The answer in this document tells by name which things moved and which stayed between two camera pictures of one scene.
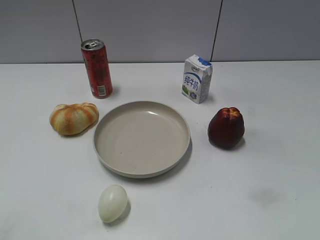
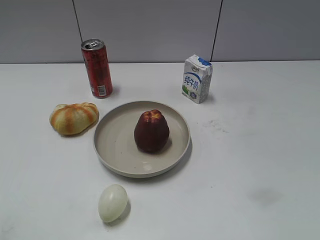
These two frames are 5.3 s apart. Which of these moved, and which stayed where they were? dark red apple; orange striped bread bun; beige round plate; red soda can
Moved: dark red apple
Stayed: orange striped bread bun; red soda can; beige round plate
